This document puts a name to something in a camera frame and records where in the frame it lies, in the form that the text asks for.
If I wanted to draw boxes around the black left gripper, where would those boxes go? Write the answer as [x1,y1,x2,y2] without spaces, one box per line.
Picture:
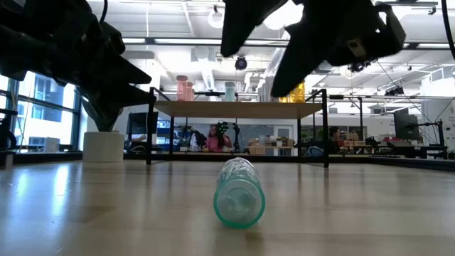
[45,0,157,108]

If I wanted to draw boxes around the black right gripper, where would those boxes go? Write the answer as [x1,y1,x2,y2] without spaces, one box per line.
[220,0,387,97]

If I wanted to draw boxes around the clear wide capsule bottle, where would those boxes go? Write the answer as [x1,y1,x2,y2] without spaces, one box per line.
[257,77,275,103]

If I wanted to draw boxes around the green pill bottle white cap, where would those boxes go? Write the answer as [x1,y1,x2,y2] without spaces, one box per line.
[225,81,237,102]

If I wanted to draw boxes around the black computer monitor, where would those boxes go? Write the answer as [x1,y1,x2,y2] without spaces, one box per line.
[393,107,422,142]
[127,111,159,135]

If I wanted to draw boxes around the white plant pot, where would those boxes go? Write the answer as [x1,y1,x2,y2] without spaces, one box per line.
[82,131,125,164]

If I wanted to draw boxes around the small white container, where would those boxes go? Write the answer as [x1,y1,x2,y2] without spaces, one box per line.
[43,137,61,154]

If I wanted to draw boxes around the person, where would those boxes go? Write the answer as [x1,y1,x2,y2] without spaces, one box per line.
[204,123,234,153]
[326,126,344,154]

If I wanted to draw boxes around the green translucent pill bottle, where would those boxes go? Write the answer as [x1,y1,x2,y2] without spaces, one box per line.
[213,156,267,230]

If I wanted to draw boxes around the white hanging ring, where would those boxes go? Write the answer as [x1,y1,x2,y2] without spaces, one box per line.
[208,5,223,29]

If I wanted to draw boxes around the black aluminium table frame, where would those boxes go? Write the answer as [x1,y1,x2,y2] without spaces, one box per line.
[0,151,455,174]

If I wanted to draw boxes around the large window black frame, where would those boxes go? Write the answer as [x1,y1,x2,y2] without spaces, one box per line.
[0,70,82,152]

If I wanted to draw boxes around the wooden shelf black frame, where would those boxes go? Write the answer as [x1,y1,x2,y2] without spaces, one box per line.
[145,86,330,169]

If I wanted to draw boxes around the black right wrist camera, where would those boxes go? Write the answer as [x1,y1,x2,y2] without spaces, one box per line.
[341,4,407,67]

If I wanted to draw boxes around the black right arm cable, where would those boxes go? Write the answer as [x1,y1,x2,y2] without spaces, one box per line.
[440,0,455,60]

